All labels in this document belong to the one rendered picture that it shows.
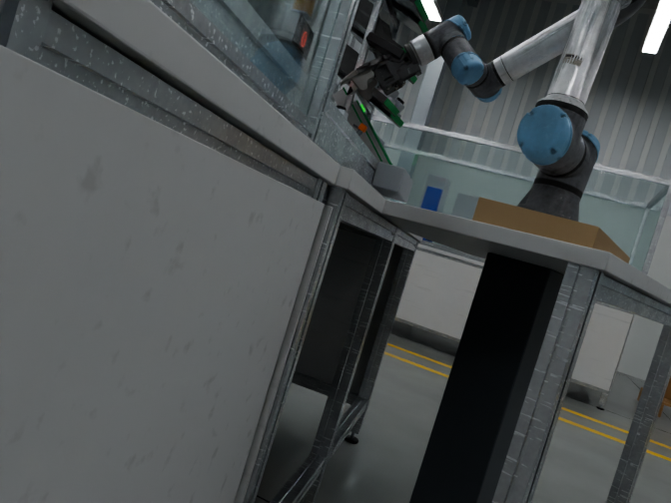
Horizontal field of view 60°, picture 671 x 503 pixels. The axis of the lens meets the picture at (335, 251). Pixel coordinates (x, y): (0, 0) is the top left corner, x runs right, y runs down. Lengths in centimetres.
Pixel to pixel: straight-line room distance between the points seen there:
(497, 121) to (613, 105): 178
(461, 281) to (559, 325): 449
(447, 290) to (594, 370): 140
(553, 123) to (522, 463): 71
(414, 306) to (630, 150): 571
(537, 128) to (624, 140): 899
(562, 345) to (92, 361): 75
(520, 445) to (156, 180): 77
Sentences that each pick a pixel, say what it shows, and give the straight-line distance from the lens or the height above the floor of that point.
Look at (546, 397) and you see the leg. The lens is 101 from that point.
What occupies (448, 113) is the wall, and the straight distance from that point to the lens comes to 1060.
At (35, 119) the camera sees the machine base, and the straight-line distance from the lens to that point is 32.
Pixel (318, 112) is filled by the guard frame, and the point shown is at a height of 91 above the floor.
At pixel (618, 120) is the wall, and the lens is 1044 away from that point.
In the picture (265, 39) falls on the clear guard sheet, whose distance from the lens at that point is 60.
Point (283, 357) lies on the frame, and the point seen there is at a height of 57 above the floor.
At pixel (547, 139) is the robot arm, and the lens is 135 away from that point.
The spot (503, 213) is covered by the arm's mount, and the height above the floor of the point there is 92.
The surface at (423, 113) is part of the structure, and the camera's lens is 951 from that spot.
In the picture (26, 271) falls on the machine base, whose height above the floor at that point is 70.
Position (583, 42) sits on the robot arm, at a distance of 145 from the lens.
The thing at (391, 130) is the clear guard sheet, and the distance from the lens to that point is 586.
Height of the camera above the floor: 77
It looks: 2 degrees down
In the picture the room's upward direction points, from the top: 17 degrees clockwise
